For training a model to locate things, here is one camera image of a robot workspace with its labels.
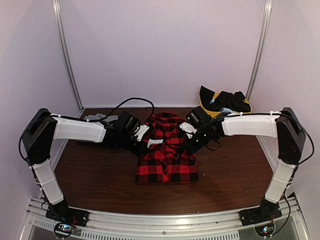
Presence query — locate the right black cable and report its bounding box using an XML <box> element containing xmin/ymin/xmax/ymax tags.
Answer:
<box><xmin>162</xmin><ymin>124</ymin><xmax>222</xmax><ymax>161</ymax></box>

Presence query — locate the folded grey shirt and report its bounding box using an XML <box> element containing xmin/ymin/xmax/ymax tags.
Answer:
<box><xmin>84</xmin><ymin>113</ymin><xmax>119</xmax><ymax>123</ymax></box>

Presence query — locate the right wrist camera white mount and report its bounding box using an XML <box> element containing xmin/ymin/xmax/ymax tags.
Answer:
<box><xmin>179</xmin><ymin>122</ymin><xmax>197</xmax><ymax>139</ymax></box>

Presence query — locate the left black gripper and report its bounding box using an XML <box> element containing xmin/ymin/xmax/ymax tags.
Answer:
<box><xmin>118</xmin><ymin>131</ymin><xmax>149</xmax><ymax>157</ymax></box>

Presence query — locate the left aluminium frame post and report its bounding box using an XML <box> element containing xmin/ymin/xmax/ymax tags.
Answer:
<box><xmin>52</xmin><ymin>0</ymin><xmax>84</xmax><ymax>112</ymax></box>

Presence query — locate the black cable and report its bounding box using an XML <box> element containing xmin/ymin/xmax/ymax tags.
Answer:
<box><xmin>84</xmin><ymin>97</ymin><xmax>155</xmax><ymax>123</ymax></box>
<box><xmin>162</xmin><ymin>124</ymin><xmax>222</xmax><ymax>161</ymax></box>

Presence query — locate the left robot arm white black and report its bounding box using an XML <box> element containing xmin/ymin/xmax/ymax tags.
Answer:
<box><xmin>18</xmin><ymin>108</ymin><xmax>149</xmax><ymax>222</ymax></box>

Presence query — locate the red black plaid shirt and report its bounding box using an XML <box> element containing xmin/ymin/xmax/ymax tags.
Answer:
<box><xmin>135</xmin><ymin>112</ymin><xmax>199</xmax><ymax>184</ymax></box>

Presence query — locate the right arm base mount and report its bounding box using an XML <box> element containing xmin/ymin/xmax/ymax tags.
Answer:
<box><xmin>239</xmin><ymin>206</ymin><xmax>282</xmax><ymax>238</ymax></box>

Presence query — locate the light blue garment in bin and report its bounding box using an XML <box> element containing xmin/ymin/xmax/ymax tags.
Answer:
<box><xmin>209</xmin><ymin>99</ymin><xmax>236</xmax><ymax>114</ymax></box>

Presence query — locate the right aluminium frame post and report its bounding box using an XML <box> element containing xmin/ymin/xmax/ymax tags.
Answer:
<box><xmin>246</xmin><ymin>0</ymin><xmax>273</xmax><ymax>101</ymax></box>

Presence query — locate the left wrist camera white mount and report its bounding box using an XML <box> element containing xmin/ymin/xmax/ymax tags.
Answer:
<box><xmin>134</xmin><ymin>124</ymin><xmax>150</xmax><ymax>142</ymax></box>

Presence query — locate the black garment in bin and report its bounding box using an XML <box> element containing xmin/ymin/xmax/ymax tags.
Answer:
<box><xmin>199</xmin><ymin>85</ymin><xmax>252</xmax><ymax>113</ymax></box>

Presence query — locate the aluminium frame post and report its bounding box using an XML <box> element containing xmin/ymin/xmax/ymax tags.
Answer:
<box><xmin>52</xmin><ymin>0</ymin><xmax>84</xmax><ymax>112</ymax></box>
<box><xmin>246</xmin><ymin>0</ymin><xmax>273</xmax><ymax>101</ymax></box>

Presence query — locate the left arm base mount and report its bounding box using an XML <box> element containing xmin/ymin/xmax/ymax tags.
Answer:
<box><xmin>45</xmin><ymin>208</ymin><xmax>90</xmax><ymax>239</ymax></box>

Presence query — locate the front aluminium rail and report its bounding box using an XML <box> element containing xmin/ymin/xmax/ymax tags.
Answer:
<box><xmin>18</xmin><ymin>197</ymin><xmax>311</xmax><ymax>240</ymax></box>

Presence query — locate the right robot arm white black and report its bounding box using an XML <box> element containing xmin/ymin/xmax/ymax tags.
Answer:
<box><xmin>178</xmin><ymin>106</ymin><xmax>307</xmax><ymax>221</ymax></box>

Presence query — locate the left black cable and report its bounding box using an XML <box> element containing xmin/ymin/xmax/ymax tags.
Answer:
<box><xmin>84</xmin><ymin>97</ymin><xmax>155</xmax><ymax>123</ymax></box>

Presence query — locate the yellow plastic bin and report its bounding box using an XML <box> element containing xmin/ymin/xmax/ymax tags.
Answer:
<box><xmin>198</xmin><ymin>91</ymin><xmax>253</xmax><ymax>118</ymax></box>

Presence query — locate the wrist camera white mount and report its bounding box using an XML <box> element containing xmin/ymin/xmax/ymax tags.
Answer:
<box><xmin>179</xmin><ymin>122</ymin><xmax>197</xmax><ymax>139</ymax></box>
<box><xmin>134</xmin><ymin>124</ymin><xmax>150</xmax><ymax>142</ymax></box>

